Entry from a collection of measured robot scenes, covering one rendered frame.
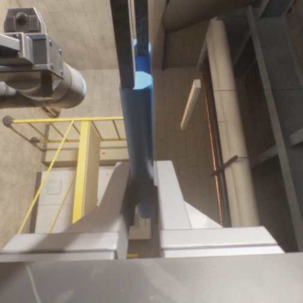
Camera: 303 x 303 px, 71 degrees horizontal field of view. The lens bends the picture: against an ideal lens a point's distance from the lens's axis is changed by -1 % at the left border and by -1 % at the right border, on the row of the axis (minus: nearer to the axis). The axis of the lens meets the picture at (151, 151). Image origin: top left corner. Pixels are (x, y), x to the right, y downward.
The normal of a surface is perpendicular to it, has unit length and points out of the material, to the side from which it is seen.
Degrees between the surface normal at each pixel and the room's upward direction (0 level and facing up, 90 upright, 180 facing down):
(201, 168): 90
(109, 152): 90
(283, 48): 90
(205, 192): 90
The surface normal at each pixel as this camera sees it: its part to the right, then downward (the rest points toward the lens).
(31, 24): 0.01, 0.10
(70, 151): 0.00, -0.30
